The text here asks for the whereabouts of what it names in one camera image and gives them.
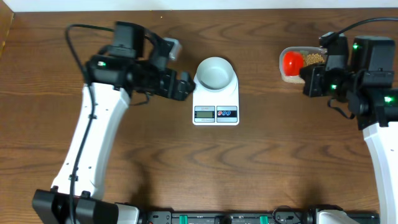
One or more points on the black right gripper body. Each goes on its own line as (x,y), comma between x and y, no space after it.
(336,83)

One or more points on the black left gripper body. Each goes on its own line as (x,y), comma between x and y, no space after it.
(159,83)

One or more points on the red plastic measuring scoop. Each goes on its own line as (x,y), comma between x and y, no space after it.
(292,62)

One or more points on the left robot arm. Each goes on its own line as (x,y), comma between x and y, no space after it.
(76,194)

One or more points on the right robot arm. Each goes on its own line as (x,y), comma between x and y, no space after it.
(361,75)

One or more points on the grey round bowl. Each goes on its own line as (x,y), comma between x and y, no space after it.
(215,73)

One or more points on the white digital kitchen scale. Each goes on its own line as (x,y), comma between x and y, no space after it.
(216,107)

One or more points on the soybeans pile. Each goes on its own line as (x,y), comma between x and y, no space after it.
(310,59)

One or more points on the clear plastic container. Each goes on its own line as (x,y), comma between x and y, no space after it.
(309,50)

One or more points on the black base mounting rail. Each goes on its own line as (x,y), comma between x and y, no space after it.
(166,217)

